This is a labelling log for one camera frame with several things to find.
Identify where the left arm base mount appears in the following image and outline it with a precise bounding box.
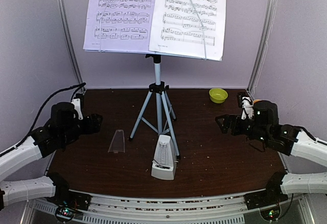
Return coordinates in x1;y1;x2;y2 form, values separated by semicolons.
46;191;91;211

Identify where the aluminium front rail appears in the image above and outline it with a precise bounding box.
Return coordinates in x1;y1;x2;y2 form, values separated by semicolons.
21;179;316;224

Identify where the white sheet music page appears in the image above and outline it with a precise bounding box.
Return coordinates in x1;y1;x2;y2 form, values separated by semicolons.
149;0;226;61

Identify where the aluminium corner post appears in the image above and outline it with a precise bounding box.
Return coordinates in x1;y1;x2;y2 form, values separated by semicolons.
247;0;277;96
57;0;83;83

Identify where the purple sheet music page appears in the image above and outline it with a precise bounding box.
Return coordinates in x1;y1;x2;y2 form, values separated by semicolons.
83;0;155;53

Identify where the right aluminium corner post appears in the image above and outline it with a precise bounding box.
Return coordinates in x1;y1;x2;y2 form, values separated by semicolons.
247;0;277;96

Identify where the left aluminium corner post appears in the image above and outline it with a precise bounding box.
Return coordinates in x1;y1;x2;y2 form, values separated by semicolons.
57;0;83;83

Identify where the grey metronome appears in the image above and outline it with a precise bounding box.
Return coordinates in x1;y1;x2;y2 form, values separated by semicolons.
151;135;177;181

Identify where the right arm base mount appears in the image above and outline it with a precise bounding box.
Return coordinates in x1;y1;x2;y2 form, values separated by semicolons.
244;190;288;210

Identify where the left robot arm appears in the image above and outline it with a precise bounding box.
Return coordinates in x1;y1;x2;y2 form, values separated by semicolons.
1;82;103;209

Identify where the patterned white mug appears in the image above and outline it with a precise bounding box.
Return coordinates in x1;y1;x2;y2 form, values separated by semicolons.
253;99;261;104

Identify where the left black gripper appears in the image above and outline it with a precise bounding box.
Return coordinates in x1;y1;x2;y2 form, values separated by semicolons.
60;113;102;145

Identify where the clear metronome front cover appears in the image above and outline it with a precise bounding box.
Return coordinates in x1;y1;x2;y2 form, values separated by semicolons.
108;129;125;153

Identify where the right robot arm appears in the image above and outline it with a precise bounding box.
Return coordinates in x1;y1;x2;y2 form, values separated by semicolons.
215;97;326;205

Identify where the light blue music stand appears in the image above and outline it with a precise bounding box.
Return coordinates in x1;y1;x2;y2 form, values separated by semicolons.
83;50;223;158

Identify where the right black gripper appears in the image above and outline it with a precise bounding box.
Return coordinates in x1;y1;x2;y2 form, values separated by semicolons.
215;115;269;144

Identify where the yellow-green bowl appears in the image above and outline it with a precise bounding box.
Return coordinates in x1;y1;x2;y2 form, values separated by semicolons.
209;88;228;104

